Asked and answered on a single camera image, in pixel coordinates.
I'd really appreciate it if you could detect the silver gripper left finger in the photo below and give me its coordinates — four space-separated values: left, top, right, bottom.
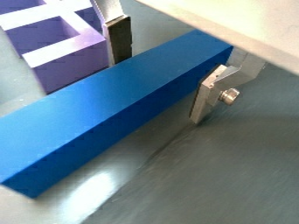
89 0 132 65

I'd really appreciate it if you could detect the long blue block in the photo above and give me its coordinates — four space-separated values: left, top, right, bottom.
0 31 232 198

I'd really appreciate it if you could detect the purple puzzle block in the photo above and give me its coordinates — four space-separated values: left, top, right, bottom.
0 0 108 93

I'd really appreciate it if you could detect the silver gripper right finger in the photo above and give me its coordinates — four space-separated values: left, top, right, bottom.
189 48 267 123

